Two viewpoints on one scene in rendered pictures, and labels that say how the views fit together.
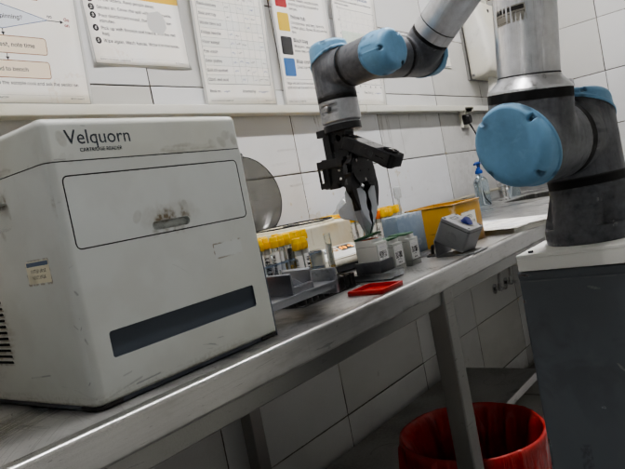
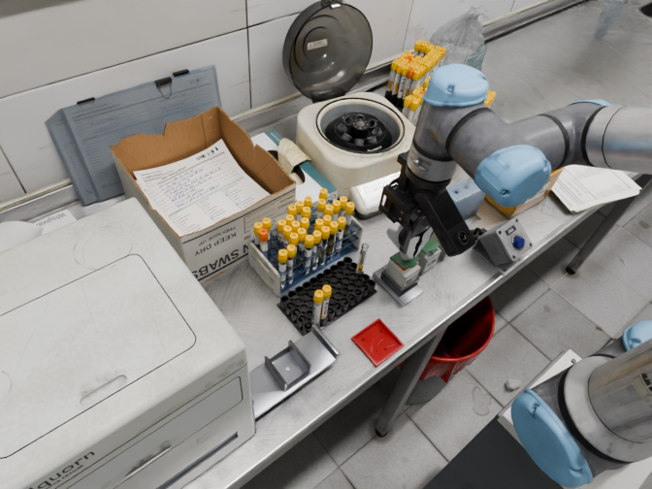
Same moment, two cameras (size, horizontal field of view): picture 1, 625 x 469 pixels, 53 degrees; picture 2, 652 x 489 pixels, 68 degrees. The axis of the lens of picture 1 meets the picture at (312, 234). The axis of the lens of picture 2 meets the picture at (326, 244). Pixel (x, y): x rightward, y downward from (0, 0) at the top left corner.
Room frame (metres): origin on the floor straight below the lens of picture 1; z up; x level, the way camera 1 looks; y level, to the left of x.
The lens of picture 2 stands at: (0.62, -0.03, 1.65)
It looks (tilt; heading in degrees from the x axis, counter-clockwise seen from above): 51 degrees down; 7
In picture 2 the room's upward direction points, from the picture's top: 7 degrees clockwise
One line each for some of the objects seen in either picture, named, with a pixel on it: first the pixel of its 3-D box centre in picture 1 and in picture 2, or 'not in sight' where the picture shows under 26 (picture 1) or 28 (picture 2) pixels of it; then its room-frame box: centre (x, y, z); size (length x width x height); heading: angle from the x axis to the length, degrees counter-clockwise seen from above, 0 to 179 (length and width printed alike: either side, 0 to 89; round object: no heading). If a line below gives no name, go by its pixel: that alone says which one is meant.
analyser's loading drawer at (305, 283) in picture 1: (279, 291); (276, 375); (0.92, 0.06, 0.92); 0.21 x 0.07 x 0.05; 142
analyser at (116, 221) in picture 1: (117, 252); (114, 372); (0.83, 0.26, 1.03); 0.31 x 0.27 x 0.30; 142
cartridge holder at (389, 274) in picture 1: (375, 269); (399, 279); (1.18, -0.10, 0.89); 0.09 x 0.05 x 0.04; 52
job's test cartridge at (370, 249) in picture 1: (372, 255); (402, 272); (1.18, -0.10, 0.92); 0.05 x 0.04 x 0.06; 52
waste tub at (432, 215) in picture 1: (445, 224); (514, 177); (1.52, -0.32, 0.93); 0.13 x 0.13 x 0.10; 48
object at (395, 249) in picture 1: (389, 255); (423, 254); (1.25, -0.14, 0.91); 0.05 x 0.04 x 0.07; 52
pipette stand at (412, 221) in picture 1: (405, 236); (459, 204); (1.40, -0.20, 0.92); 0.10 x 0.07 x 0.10; 136
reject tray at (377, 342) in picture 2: (375, 288); (377, 342); (1.05, -0.09, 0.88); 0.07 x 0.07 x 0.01; 52
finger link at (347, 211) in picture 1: (352, 212); (399, 241); (1.18, -0.08, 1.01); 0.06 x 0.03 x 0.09; 52
